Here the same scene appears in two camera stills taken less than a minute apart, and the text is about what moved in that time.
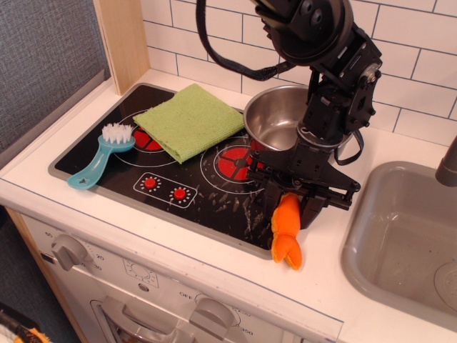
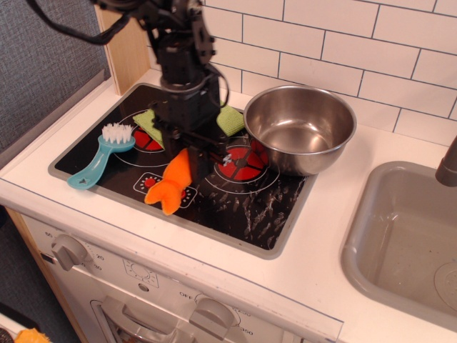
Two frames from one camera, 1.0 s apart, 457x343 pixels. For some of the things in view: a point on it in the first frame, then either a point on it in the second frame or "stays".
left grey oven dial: (68, 251) stays
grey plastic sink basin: (400, 237) stays
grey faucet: (446, 171) stays
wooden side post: (123, 31) stays
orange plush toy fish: (285, 224) -> (177, 175)
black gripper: (306, 171) -> (188, 117)
